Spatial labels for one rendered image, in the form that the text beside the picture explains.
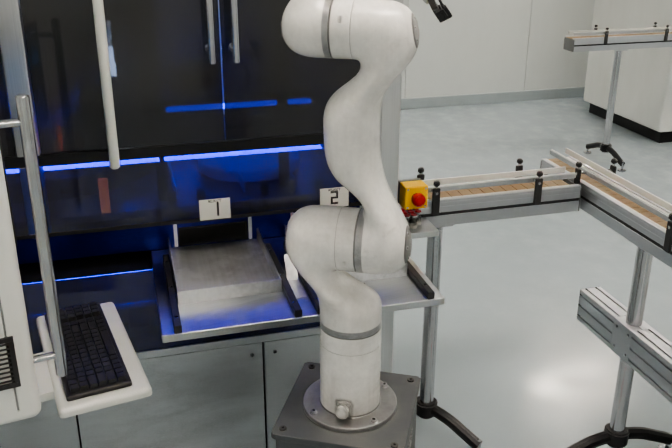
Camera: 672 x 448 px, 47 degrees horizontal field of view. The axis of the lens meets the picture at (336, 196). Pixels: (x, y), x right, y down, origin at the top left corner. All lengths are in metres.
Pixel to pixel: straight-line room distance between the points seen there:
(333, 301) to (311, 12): 0.52
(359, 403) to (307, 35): 0.71
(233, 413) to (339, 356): 1.03
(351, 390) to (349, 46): 0.66
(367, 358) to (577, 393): 1.87
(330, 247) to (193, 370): 1.07
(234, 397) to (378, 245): 1.18
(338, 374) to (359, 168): 0.42
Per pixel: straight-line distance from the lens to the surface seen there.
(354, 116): 1.31
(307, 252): 1.41
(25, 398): 1.77
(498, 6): 7.47
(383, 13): 1.27
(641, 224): 2.48
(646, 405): 3.32
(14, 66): 2.05
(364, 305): 1.46
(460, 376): 3.29
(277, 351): 2.40
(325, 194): 2.21
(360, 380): 1.53
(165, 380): 2.40
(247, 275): 2.09
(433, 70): 7.30
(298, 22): 1.30
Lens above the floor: 1.82
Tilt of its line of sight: 21 degrees down
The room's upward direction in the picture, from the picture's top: straight up
